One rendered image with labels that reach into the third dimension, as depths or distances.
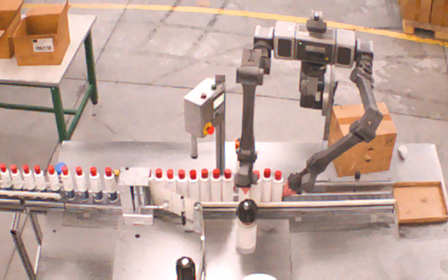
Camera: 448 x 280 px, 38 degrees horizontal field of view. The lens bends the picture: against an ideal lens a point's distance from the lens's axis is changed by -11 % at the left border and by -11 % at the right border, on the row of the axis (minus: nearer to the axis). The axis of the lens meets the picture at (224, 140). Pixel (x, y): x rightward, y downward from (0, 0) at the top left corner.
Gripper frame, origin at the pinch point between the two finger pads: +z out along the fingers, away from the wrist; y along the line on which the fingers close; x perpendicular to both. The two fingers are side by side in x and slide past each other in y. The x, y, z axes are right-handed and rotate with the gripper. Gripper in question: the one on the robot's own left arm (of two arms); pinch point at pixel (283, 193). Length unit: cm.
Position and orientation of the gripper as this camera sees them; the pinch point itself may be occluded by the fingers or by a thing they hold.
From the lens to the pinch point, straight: 339.3
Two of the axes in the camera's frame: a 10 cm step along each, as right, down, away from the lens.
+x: 8.0, 4.4, 4.1
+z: -6.0, 5.9, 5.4
